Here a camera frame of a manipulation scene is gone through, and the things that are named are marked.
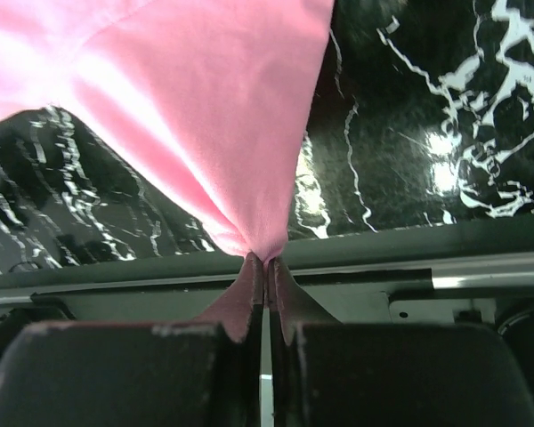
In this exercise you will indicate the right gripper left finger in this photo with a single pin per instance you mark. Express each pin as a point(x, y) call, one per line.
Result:
point(201, 372)

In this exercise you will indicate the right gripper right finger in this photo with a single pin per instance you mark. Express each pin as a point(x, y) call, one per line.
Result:
point(329, 373)

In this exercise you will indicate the light pink t shirt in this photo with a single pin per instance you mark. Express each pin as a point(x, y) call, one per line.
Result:
point(208, 100)

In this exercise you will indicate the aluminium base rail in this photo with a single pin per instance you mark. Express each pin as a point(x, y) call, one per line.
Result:
point(385, 294)

